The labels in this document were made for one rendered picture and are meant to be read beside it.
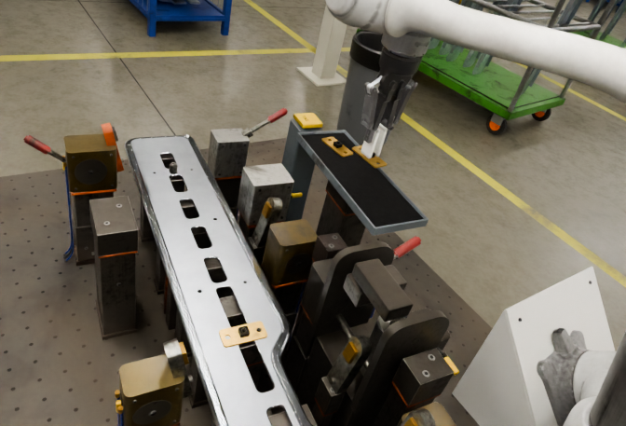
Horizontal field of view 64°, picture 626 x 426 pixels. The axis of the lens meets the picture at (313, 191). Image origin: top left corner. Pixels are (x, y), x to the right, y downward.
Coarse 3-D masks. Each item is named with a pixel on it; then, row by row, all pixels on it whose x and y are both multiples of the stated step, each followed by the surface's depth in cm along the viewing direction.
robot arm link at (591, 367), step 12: (588, 360) 107; (600, 360) 105; (612, 360) 103; (576, 372) 107; (588, 372) 105; (600, 372) 102; (576, 384) 106; (588, 384) 102; (600, 384) 99; (576, 396) 106; (588, 396) 99
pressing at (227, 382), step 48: (144, 144) 134; (192, 144) 138; (144, 192) 119; (192, 192) 122; (192, 240) 108; (240, 240) 111; (192, 288) 97; (240, 288) 100; (192, 336) 89; (288, 336) 93; (240, 384) 83; (288, 384) 84
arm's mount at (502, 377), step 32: (576, 288) 122; (512, 320) 108; (544, 320) 114; (576, 320) 120; (480, 352) 116; (512, 352) 109; (544, 352) 112; (480, 384) 118; (512, 384) 110; (480, 416) 120; (512, 416) 112; (544, 416) 109
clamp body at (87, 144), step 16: (64, 144) 117; (80, 144) 118; (96, 144) 119; (80, 160) 117; (96, 160) 119; (112, 160) 120; (80, 176) 119; (96, 176) 121; (112, 176) 123; (80, 192) 122; (96, 192) 124; (112, 192) 126; (80, 208) 125; (80, 224) 128; (80, 240) 131; (64, 256) 136; (80, 256) 134
